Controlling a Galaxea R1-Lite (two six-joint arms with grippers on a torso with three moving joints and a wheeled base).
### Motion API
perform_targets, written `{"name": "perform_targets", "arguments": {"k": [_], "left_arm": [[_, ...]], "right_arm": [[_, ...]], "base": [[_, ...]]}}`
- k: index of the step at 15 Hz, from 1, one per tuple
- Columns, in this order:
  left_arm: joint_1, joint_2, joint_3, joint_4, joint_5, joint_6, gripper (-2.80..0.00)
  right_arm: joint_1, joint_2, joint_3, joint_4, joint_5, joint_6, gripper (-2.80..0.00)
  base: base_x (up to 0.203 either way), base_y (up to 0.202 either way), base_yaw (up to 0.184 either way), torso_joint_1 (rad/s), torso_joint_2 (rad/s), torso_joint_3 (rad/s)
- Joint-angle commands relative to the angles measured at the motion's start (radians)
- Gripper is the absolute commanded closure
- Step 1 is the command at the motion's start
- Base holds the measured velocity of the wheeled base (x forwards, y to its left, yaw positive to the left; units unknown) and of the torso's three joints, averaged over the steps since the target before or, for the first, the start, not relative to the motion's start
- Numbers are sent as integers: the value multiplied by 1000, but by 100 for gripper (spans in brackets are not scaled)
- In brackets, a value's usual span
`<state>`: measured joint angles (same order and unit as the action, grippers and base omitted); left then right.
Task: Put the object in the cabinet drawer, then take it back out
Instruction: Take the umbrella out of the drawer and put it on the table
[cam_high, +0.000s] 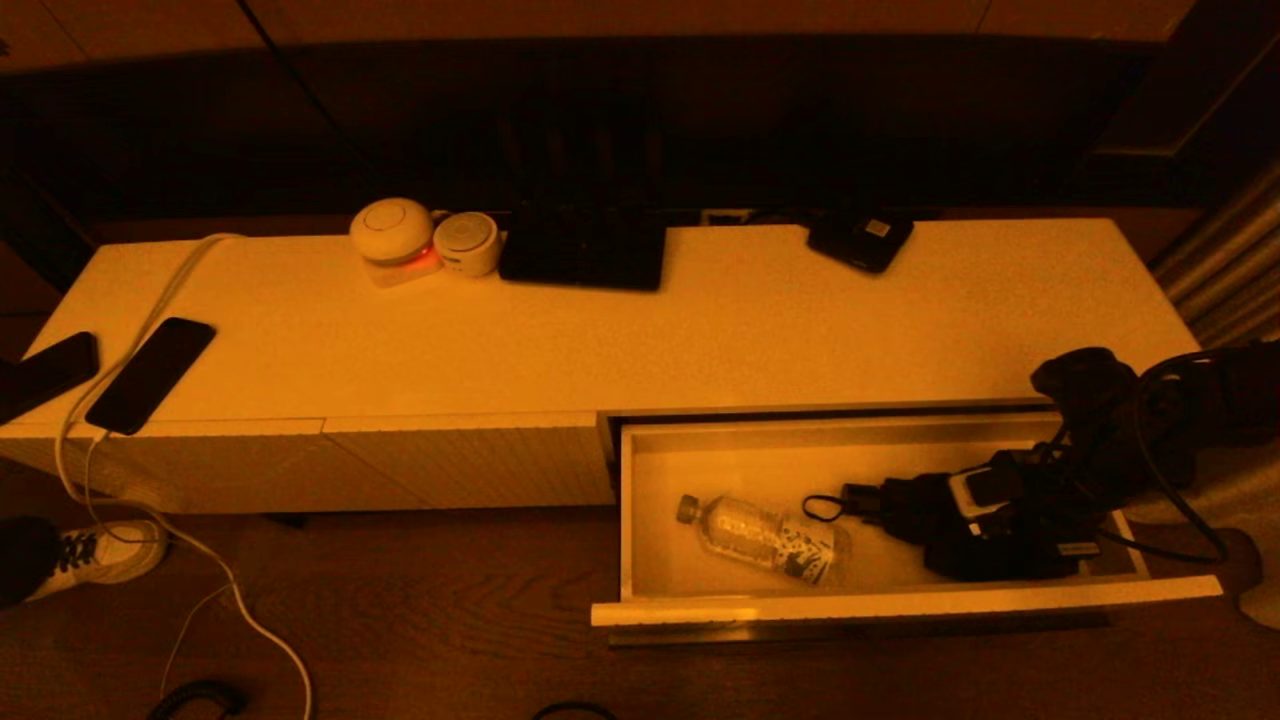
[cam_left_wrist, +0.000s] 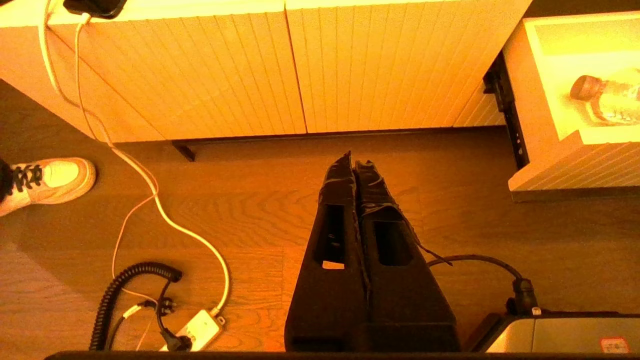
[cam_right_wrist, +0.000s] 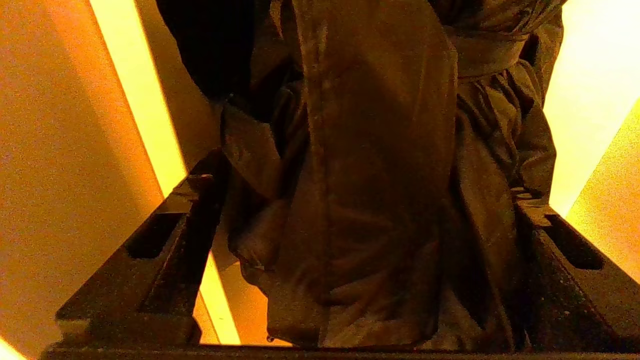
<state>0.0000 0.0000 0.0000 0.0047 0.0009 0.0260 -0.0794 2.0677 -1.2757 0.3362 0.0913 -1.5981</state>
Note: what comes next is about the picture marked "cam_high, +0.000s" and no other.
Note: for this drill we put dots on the small black adapter box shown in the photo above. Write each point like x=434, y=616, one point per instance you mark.
x=860, y=240

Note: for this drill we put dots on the long white low cabinet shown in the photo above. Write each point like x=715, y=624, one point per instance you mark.
x=500, y=350

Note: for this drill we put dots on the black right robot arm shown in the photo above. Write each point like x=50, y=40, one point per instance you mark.
x=1180, y=420

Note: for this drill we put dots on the black umbrella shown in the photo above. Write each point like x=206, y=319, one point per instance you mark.
x=900, y=505

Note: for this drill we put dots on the flat black set-top box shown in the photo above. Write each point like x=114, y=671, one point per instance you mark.
x=582, y=250

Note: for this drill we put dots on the pale pleated curtain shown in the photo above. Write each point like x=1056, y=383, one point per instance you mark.
x=1225, y=270

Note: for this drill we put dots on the clear bottle with grey cap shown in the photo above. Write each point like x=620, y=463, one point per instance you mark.
x=765, y=540

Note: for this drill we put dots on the large white round device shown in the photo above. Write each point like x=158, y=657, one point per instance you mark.
x=392, y=232

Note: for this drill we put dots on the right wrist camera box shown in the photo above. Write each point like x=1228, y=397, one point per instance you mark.
x=985, y=490

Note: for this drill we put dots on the wall socket plate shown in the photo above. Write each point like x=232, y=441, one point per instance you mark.
x=725, y=215

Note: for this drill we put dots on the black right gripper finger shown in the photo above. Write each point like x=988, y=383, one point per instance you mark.
x=955, y=562
x=1010, y=458

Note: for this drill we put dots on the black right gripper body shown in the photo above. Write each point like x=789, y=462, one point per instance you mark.
x=1050, y=535

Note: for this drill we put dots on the white ribbed cabinet door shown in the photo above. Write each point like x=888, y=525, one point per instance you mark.
x=480, y=460
x=200, y=465

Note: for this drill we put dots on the white ribbed drawer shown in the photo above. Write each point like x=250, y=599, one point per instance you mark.
x=750, y=460

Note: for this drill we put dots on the black smartphone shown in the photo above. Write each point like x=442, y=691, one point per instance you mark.
x=150, y=372
x=40, y=372

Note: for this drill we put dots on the white sneaker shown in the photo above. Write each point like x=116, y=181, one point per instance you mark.
x=115, y=555

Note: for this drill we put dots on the dark trouser leg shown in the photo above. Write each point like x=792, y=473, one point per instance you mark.
x=25, y=560

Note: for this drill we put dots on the small white round speaker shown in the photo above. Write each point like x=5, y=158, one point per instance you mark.
x=467, y=243

